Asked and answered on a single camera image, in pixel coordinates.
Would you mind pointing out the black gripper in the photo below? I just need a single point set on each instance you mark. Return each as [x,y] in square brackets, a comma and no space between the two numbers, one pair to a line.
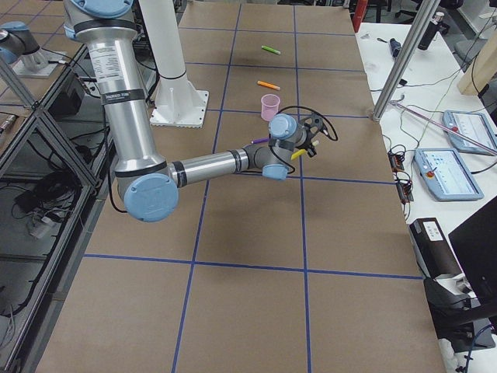
[306,145]

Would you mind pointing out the yellow highlighter pen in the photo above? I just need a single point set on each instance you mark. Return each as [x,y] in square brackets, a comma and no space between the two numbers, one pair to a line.
[302,151]

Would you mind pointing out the green highlighter pen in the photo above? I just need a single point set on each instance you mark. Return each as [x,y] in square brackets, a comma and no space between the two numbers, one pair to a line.
[270,50]

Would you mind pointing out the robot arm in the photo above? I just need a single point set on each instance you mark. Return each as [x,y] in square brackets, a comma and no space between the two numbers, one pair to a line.
[147,183]

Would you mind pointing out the purple highlighter pen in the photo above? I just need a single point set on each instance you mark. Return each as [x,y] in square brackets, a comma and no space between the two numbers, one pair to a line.
[259,141]

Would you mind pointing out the pink mesh pen holder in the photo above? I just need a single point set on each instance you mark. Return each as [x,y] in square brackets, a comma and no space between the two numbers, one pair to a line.
[270,104]

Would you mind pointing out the orange highlighter pen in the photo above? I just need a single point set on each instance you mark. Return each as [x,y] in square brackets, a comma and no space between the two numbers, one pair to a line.
[268,85]

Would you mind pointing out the near teach pendant tablet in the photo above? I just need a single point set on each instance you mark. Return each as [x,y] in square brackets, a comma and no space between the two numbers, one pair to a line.
[446,176]

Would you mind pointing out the teach pendant tablet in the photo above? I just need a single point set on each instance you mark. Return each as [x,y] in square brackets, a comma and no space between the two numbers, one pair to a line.
[471,125]
[446,176]

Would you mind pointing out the far teach pendant tablet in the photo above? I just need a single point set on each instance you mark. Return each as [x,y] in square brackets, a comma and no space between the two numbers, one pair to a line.
[471,125]

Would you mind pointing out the black cardboard box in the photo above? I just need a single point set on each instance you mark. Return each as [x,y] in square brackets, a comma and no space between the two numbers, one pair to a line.
[432,249]

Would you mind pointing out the black water bottle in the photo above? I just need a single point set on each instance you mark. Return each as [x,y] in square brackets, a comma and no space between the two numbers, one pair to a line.
[431,30]

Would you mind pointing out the black monitor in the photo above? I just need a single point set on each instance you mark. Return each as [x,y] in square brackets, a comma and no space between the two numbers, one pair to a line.
[474,243]

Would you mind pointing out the grey office chair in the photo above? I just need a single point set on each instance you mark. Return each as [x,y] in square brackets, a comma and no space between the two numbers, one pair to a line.
[467,50]

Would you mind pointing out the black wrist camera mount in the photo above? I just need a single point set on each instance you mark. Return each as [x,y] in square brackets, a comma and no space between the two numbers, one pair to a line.
[313,123]

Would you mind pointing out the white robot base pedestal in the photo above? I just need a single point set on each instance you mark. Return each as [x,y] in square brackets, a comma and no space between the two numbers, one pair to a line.
[177,102]

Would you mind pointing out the aluminium frame post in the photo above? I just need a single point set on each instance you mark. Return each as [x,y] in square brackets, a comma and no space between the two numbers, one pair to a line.
[426,11]

